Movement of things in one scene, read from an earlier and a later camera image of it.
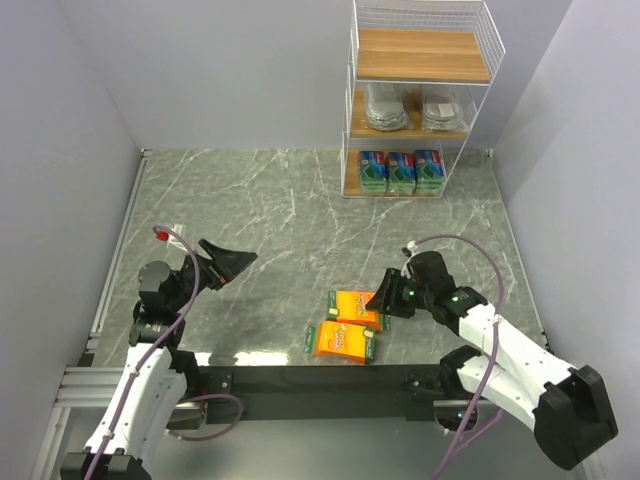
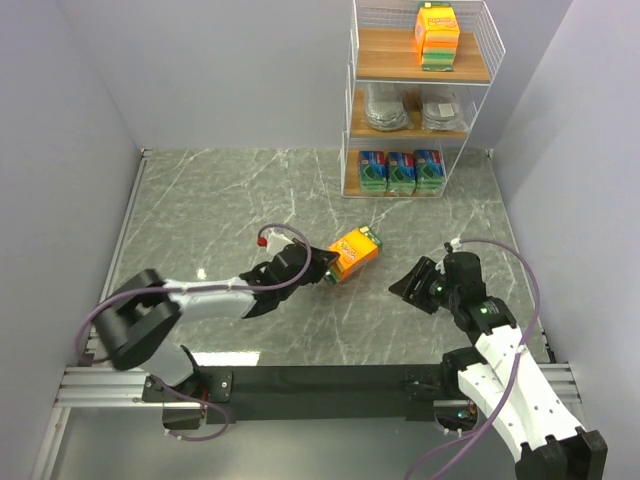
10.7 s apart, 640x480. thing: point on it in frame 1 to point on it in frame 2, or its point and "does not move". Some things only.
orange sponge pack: (341, 339) to (355, 250)
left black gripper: (214, 267) to (314, 260)
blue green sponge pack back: (373, 171) does not move
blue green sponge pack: (429, 172) does not move
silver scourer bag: (383, 108) does not move
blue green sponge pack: (401, 175) does not move
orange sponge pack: (349, 307) to (437, 36)
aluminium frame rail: (82, 385) does not move
